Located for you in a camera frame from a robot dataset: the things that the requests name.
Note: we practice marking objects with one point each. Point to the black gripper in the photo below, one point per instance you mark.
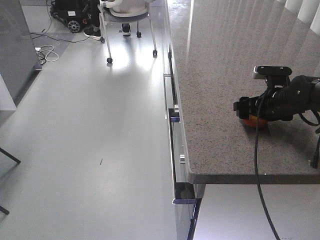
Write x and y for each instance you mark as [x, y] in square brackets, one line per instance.
[297, 98]

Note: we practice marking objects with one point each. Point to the red yellow apple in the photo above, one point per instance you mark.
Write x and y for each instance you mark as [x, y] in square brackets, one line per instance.
[252, 121]

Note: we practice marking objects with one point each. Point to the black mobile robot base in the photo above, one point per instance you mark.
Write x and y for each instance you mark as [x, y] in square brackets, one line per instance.
[74, 14]

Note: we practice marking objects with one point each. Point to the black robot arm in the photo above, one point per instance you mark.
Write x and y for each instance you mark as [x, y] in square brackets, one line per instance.
[270, 91]

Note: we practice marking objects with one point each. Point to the grey kitchen counter cabinets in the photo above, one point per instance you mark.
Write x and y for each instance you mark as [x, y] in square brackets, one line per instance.
[215, 46]

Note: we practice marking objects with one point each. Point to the grey kitchen island cabinet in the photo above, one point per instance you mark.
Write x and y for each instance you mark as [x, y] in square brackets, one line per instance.
[18, 58]

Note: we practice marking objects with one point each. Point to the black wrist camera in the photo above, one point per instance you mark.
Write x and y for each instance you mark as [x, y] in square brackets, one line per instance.
[272, 72]

